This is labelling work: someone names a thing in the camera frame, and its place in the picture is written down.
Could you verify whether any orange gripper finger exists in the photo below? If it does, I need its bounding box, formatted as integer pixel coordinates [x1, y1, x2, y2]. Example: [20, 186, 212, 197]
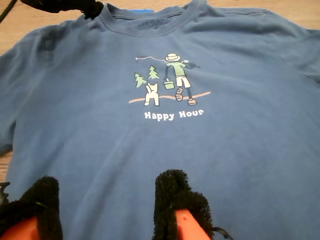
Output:
[152, 169, 215, 240]
[0, 175, 64, 240]

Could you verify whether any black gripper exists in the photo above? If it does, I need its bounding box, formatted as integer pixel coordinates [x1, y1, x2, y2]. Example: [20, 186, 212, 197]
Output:
[19, 0, 105, 21]

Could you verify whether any blue printed T-shirt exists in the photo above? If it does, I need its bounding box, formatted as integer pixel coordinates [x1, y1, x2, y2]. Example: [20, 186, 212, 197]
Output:
[0, 0, 320, 240]

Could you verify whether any black twist wire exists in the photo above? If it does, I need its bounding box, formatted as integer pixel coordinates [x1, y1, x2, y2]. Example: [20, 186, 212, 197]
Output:
[0, 181, 11, 204]
[212, 226, 232, 240]

